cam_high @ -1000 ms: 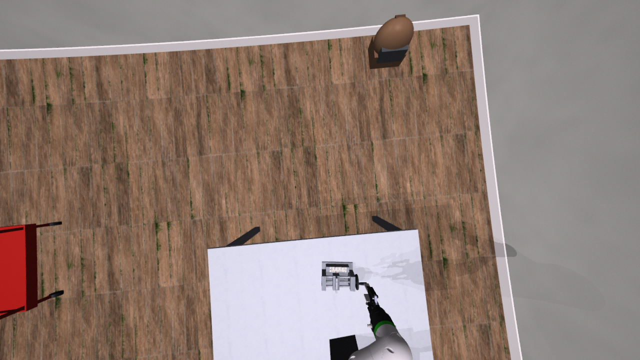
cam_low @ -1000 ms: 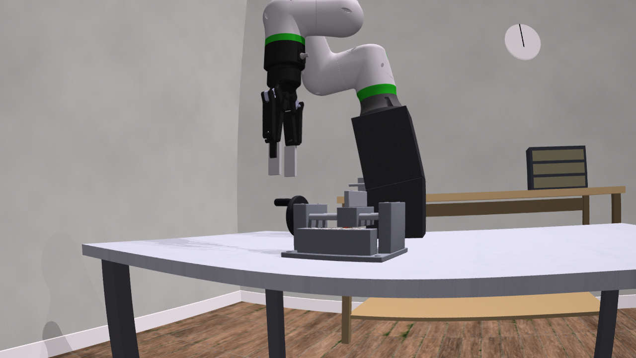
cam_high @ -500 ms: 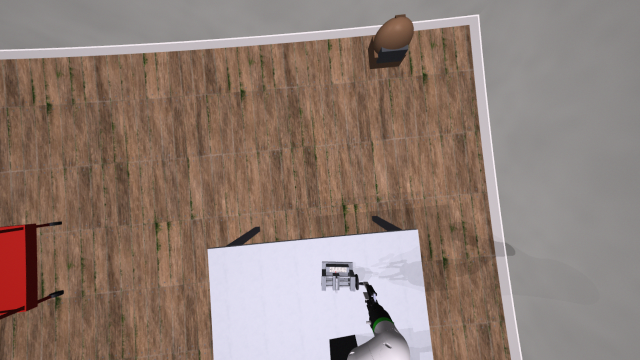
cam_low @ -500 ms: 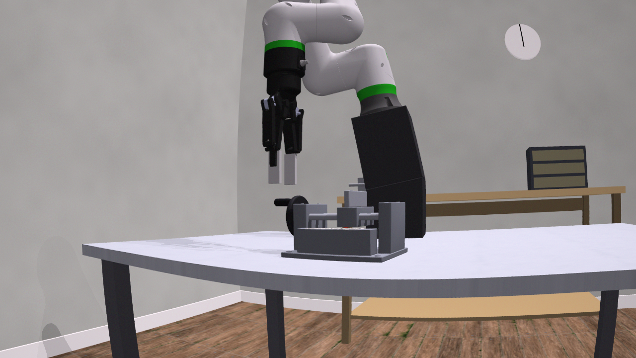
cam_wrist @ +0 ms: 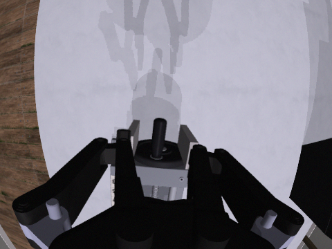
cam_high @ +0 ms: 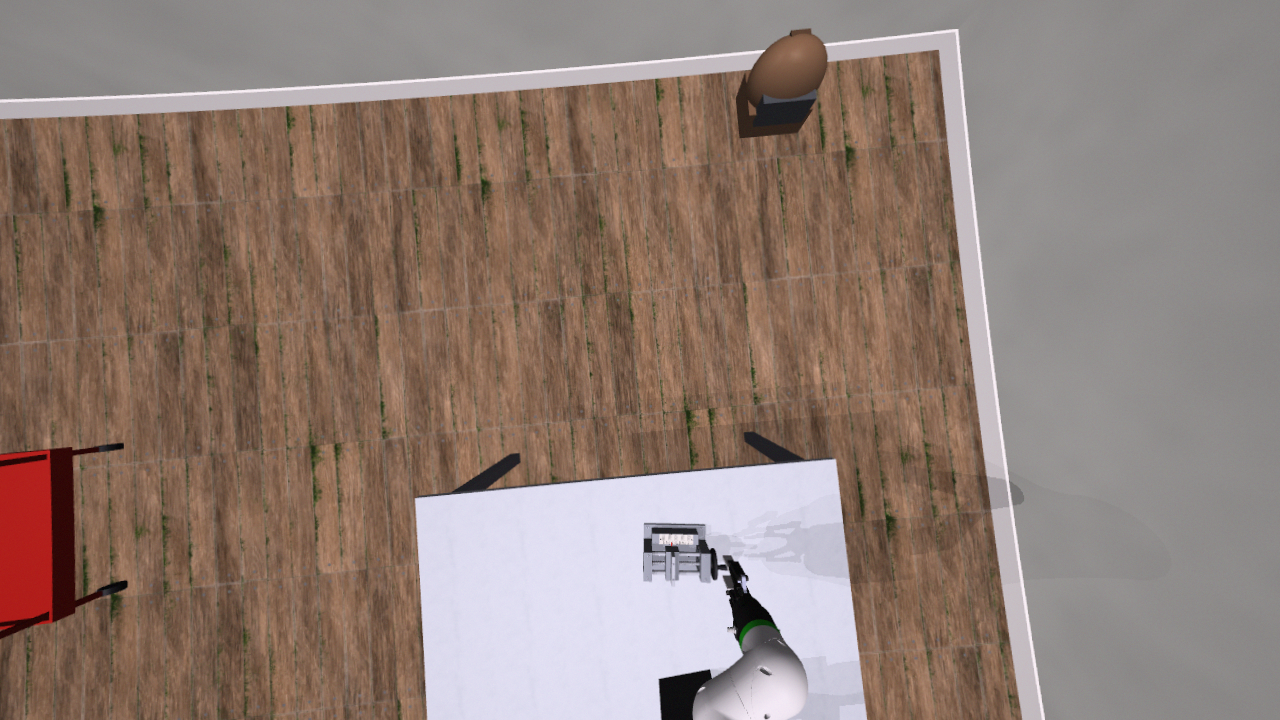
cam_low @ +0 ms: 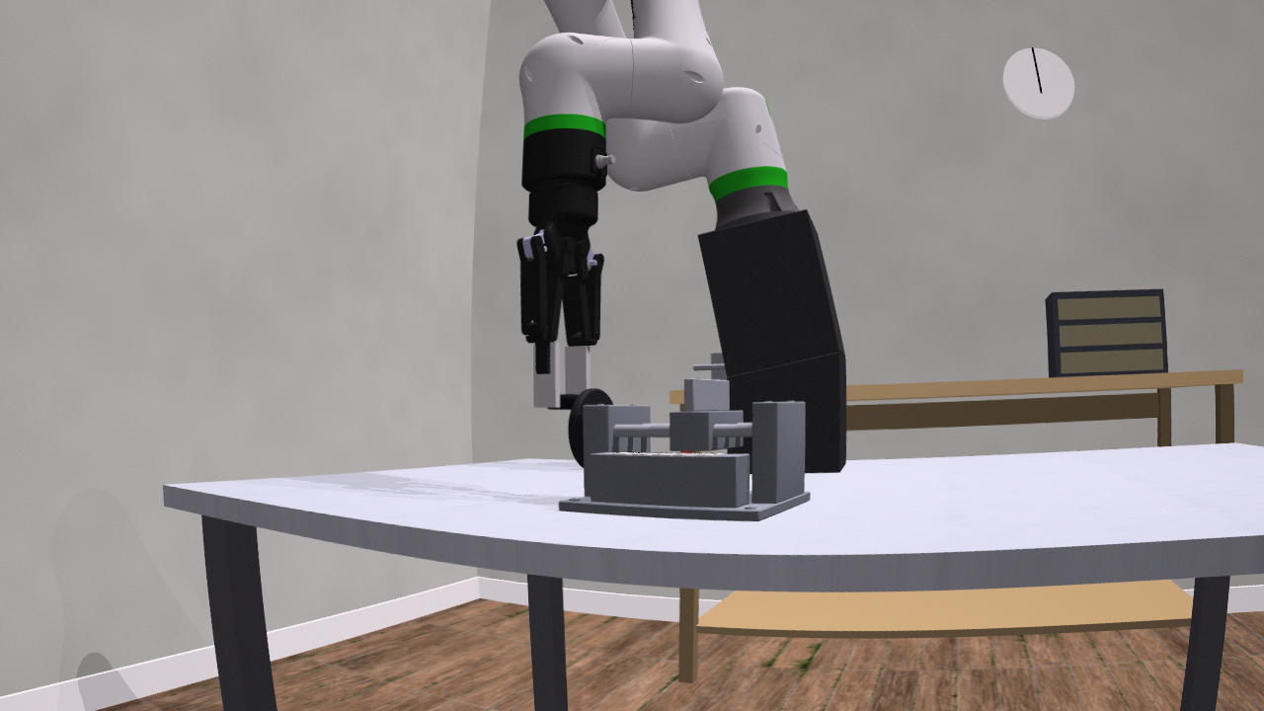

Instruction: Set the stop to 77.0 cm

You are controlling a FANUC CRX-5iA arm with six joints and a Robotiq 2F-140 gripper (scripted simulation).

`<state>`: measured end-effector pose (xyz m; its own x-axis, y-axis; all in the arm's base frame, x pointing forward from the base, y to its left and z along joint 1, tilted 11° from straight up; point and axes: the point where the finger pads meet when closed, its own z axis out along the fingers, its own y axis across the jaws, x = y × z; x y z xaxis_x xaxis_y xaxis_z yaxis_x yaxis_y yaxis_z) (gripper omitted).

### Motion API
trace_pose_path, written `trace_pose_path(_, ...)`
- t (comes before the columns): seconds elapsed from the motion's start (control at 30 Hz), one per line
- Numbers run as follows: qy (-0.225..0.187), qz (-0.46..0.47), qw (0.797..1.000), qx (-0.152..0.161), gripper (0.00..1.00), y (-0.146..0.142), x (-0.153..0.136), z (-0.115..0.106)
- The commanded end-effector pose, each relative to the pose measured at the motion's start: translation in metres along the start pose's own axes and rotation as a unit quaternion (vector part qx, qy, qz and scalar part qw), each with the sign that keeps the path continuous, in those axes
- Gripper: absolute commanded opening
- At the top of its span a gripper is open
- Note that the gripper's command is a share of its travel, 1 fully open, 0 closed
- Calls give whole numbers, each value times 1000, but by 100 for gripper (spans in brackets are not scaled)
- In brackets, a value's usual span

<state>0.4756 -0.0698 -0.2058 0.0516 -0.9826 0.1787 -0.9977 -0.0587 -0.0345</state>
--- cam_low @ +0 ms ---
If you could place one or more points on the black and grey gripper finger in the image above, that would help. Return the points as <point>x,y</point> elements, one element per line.
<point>581,306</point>
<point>541,293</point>

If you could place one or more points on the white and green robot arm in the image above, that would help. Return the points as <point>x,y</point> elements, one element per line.
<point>647,102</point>

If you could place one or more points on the grey bench vise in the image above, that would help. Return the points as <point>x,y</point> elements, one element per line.
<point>637,482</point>

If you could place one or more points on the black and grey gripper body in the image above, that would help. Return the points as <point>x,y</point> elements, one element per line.
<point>579,207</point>

